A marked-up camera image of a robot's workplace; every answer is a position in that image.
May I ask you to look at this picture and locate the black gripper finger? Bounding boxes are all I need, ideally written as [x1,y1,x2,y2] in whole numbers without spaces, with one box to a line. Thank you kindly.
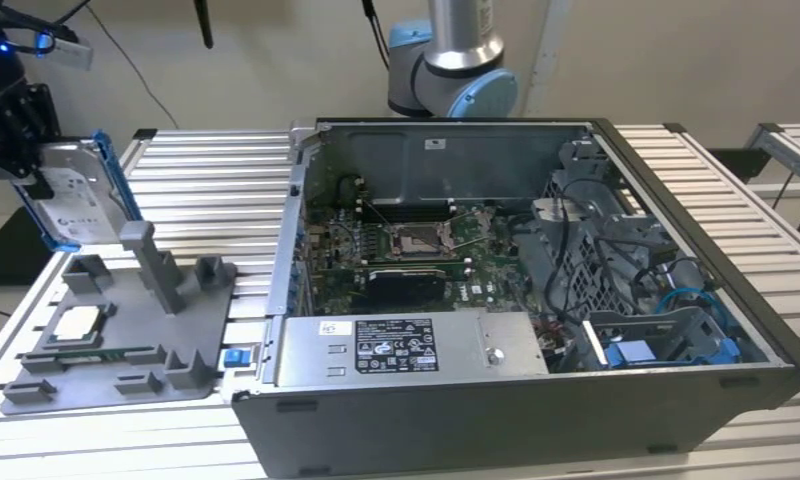
[8,82,62,201]

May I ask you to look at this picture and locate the hard disk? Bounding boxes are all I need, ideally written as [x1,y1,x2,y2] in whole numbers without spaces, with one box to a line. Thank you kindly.
[10,128,146,254]

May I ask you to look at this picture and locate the gray disk bay cage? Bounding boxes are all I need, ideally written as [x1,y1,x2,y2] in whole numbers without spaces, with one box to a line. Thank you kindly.
[511,167,741,374]

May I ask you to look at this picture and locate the blue disk carrier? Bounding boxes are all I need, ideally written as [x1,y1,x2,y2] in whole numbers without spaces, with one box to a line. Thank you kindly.
[605,342,656,370]

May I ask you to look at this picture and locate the black floor object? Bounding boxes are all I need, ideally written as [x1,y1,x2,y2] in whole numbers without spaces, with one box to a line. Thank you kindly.
[0,207,54,287]

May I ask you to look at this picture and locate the black rod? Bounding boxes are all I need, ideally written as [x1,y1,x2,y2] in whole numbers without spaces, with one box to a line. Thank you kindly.
[191,0,214,50]

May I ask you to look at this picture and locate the silver CPU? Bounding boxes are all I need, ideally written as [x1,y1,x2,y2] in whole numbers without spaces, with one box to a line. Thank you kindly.
[48,305,107,346]

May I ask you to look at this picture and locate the gray parts rack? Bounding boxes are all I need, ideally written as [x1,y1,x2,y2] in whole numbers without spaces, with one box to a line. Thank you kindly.
[0,222,239,416]

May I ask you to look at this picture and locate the green RAM stick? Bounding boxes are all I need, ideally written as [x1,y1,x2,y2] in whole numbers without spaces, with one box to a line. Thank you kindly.
[24,349,155,362]

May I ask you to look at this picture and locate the CPU socket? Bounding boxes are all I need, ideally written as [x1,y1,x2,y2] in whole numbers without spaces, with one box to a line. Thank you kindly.
[385,223,455,261]

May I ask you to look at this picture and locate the silver power supply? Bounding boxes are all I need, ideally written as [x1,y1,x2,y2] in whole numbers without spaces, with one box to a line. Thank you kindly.
[275,308,551,390]

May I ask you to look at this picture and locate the black graphics card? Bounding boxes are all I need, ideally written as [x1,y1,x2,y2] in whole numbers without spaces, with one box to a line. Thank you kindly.
[363,267,447,306]

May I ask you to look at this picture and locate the metal socket cover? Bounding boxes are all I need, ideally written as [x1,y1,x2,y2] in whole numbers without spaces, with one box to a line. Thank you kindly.
[442,210,495,252]

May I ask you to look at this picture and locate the green motherboard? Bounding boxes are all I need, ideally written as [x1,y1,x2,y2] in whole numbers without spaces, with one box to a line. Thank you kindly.
[298,199,541,319]

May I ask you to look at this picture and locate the dark gray PC case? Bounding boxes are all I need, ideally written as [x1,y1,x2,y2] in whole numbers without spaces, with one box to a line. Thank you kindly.
[229,117,800,480]

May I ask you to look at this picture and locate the black box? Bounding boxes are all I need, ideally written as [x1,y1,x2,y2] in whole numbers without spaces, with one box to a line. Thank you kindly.
[705,148,772,185]

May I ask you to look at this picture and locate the thin black cable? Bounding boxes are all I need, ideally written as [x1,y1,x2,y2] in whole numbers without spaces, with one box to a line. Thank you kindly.
[71,17,181,130]

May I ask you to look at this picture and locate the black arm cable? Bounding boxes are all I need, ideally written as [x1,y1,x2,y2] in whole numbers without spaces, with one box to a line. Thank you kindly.
[361,0,393,69]

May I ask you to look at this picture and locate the locking lever wire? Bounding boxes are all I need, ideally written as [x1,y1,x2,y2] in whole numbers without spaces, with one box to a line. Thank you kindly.
[370,203,402,235]

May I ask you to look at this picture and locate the light blue wire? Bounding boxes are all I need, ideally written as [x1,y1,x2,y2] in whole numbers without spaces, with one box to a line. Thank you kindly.
[658,284,718,326]

